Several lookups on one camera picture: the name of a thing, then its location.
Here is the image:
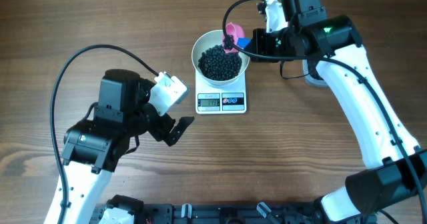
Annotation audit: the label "clear plastic container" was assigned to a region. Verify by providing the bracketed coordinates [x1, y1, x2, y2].
[302, 60, 328, 87]

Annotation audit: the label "white digital kitchen scale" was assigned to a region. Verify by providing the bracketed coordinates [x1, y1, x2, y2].
[195, 73, 248, 115]

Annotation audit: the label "pink scoop blue handle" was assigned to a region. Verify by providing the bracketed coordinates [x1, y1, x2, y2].
[222, 22, 251, 53]

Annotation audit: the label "left black cable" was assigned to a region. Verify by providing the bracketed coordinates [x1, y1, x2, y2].
[49, 43, 160, 224]

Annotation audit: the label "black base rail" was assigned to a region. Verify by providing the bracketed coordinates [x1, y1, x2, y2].
[89, 203, 329, 224]

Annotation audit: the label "black beans pile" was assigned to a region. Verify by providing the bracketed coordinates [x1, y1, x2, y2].
[307, 60, 323, 81]

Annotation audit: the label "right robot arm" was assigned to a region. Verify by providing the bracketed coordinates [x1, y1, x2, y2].
[247, 0, 426, 223]

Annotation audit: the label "white bowl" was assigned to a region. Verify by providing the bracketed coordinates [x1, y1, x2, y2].
[191, 30, 250, 85]

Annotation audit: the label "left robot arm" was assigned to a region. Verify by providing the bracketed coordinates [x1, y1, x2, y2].
[45, 69, 194, 223]

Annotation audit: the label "black beans in bowl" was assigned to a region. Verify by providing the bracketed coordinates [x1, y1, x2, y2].
[197, 45, 242, 81]

